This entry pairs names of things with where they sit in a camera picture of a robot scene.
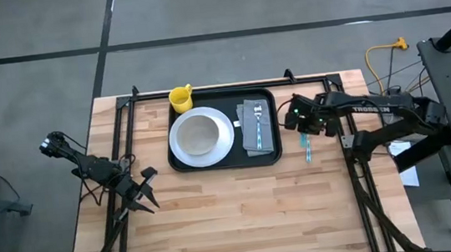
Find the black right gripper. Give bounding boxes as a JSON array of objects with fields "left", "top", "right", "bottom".
[{"left": 281, "top": 89, "right": 339, "bottom": 142}]

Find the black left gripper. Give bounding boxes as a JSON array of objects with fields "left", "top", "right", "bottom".
[{"left": 108, "top": 165, "right": 164, "bottom": 222}]

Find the fork with blue handle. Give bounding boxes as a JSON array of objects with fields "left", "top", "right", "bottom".
[{"left": 251, "top": 101, "right": 267, "bottom": 151}]

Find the grey cloth napkin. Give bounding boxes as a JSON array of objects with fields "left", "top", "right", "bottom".
[{"left": 231, "top": 96, "right": 276, "bottom": 159}]

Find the pale grey bowl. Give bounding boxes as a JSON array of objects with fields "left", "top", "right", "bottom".
[{"left": 174, "top": 113, "right": 223, "bottom": 159}]

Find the white plate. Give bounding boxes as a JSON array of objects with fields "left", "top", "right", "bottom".
[{"left": 165, "top": 103, "right": 239, "bottom": 171}]

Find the yellow mug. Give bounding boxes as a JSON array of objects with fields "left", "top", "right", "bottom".
[{"left": 167, "top": 83, "right": 196, "bottom": 116}]

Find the black serving tray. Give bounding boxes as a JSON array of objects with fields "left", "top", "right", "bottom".
[{"left": 161, "top": 83, "right": 285, "bottom": 177}]

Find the white paper sheet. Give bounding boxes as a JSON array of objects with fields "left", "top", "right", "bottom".
[{"left": 388, "top": 139, "right": 421, "bottom": 189}]

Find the black metal rig frame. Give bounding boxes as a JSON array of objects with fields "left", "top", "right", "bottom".
[{"left": 49, "top": 56, "right": 427, "bottom": 252}]

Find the yellow extension cable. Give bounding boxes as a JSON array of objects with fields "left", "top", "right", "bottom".
[{"left": 362, "top": 36, "right": 414, "bottom": 98}]

